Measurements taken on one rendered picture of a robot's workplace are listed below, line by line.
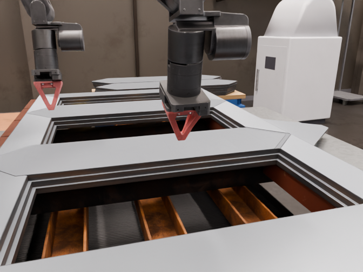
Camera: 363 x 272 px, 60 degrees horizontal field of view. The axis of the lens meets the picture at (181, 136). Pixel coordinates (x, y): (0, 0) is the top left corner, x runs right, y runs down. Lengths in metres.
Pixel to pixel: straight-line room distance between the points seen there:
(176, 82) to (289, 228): 0.28
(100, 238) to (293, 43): 3.22
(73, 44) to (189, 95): 0.45
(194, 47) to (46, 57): 0.49
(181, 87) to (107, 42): 4.14
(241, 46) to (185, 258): 0.32
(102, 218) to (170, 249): 0.65
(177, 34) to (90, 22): 4.15
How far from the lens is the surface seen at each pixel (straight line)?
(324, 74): 4.17
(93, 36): 4.62
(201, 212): 1.07
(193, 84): 0.51
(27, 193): 0.65
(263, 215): 0.80
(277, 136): 0.88
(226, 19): 0.52
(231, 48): 0.51
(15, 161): 0.78
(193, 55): 0.49
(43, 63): 0.89
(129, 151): 0.75
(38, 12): 0.90
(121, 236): 0.98
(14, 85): 4.72
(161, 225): 0.78
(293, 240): 0.47
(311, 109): 4.15
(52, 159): 0.75
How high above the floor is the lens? 1.12
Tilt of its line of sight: 19 degrees down
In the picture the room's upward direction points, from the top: straight up
